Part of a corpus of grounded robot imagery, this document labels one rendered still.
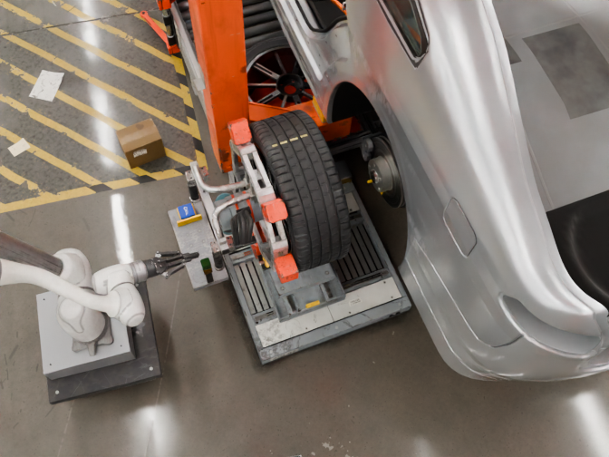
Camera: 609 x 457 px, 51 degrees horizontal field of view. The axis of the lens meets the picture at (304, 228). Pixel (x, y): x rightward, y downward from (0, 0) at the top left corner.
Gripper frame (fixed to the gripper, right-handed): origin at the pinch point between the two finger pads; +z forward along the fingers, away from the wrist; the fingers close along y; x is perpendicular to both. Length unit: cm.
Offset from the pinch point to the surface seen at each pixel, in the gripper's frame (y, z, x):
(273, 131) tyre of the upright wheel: 16, 33, -56
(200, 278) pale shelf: -0.9, 7.9, 24.0
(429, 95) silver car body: -25, 52, -115
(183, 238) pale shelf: 21.4, 8.1, 24.0
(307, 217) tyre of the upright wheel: -21, 32, -48
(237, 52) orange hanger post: 42, 25, -73
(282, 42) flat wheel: 108, 96, -5
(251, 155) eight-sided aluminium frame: 11, 23, -48
